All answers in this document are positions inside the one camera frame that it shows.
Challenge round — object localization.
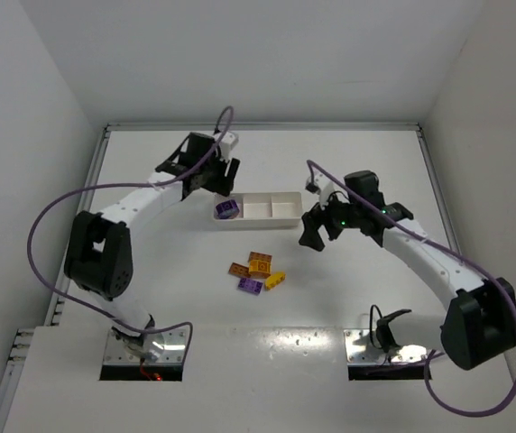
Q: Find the purple lego brick top pile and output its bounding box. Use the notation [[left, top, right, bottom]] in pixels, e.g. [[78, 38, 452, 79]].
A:
[[215, 199, 240, 220]]

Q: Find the orange curved lego brick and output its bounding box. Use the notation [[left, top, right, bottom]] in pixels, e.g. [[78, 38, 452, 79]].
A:
[[248, 259, 272, 279]]

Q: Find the yellow lego brick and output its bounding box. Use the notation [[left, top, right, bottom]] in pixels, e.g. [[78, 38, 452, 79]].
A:
[[264, 272, 286, 290]]

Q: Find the purple lego brick front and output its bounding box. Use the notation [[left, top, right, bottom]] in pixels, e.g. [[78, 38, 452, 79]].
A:
[[237, 278, 263, 295]]

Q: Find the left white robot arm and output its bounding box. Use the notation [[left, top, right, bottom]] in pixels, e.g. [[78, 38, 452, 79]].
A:
[[64, 132, 240, 345]]

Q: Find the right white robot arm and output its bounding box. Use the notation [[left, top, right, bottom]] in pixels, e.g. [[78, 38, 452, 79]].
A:
[[299, 170, 516, 370]]

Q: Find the white three-compartment tray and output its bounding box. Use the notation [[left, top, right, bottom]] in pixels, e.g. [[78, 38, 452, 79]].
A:
[[211, 191, 303, 230]]

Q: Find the brown flat lego brick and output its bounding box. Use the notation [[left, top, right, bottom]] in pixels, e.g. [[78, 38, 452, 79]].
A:
[[248, 252, 272, 263], [228, 263, 251, 278]]

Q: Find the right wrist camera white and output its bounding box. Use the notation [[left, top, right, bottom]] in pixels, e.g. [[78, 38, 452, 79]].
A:
[[305, 174, 335, 210]]

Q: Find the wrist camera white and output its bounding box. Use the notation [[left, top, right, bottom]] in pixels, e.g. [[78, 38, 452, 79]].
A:
[[217, 132, 239, 162], [305, 174, 335, 210]]

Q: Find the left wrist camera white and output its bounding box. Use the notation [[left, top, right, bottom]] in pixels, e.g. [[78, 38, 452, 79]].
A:
[[217, 132, 239, 162]]

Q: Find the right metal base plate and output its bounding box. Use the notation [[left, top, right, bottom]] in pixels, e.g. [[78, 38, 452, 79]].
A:
[[344, 328, 428, 382]]

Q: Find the metal base plate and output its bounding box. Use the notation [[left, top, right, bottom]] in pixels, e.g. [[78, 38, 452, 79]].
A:
[[99, 328, 189, 382], [344, 328, 428, 382]]

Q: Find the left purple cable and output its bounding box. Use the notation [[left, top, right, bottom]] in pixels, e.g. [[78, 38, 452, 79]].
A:
[[27, 106, 235, 344]]

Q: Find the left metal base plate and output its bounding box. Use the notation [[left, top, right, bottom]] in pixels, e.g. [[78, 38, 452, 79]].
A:
[[99, 328, 189, 382]]

